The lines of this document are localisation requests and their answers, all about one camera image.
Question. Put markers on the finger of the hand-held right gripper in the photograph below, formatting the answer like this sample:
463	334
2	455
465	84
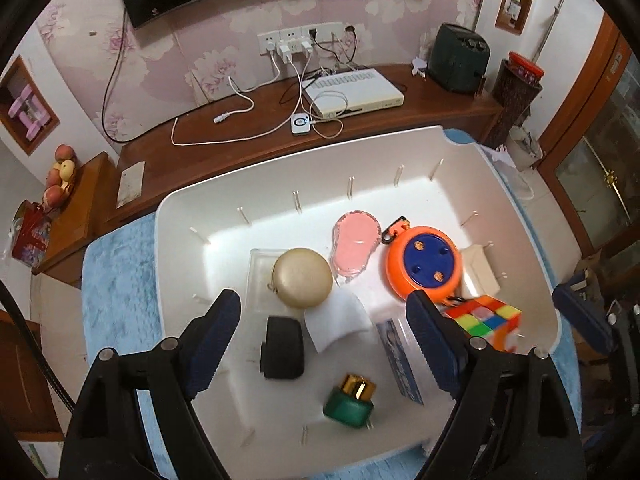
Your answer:
580	310

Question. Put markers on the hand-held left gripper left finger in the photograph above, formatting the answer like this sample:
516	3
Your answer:
212	345

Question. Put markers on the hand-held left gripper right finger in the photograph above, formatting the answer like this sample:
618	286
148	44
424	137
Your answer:
435	345

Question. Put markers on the blue printed flat pack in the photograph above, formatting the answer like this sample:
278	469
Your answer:
400	360

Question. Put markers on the multicoloured puzzle cube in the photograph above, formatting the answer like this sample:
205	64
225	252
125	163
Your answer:
485	317

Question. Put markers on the black small box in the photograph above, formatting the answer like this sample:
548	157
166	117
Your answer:
282	347

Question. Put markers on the orange round reel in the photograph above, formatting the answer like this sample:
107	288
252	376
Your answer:
400	270

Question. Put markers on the clear plastic jar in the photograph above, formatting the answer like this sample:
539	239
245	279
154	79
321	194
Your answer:
260	270

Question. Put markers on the cream rectangular box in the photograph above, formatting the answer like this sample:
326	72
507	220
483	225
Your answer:
477	265

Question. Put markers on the green perfume bottle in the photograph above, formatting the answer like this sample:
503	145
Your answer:
347	407

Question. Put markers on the gold oval case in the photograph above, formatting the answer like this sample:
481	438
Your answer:
302	277

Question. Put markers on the pink correction tape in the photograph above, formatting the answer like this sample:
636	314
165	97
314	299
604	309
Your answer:
352	245

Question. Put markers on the white plastic storage bin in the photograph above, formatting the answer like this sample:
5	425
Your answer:
425	200

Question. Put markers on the white bucket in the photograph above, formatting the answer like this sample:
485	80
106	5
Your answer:
525	147

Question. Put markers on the glass-door wooden cabinet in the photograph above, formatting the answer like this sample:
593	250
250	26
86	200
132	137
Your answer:
600	135

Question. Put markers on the white paper sheet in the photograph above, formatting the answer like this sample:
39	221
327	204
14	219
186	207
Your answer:
131	185

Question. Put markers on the wooden side cabinet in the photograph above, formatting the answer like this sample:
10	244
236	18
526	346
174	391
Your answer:
80	220

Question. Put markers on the brown wooden door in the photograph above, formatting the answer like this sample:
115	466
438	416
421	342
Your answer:
25	375

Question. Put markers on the wooden television console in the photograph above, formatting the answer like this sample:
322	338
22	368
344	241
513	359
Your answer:
225	135

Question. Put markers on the red gift bag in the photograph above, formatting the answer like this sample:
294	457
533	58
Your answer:
32	235

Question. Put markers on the brown tall container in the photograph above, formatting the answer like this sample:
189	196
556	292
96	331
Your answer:
510	110

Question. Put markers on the basket of peaches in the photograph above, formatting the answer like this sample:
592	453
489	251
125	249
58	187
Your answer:
60	175

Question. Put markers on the small white round device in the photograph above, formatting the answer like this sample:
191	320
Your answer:
301	125

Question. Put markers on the red-lidded jar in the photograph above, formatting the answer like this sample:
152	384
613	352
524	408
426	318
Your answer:
526	67

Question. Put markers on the white set-top box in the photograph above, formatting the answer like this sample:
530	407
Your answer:
360	95

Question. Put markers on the dark green appliance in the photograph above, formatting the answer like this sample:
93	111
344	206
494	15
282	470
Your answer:
457	60

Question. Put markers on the long metal rod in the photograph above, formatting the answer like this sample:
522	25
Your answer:
550	25

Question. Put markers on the pink shelf ornament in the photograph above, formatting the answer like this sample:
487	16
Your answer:
30	112

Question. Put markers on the green spray bottle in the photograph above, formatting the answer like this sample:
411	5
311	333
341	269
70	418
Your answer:
515	2

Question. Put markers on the white wall socket panel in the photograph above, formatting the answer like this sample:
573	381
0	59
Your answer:
300	35

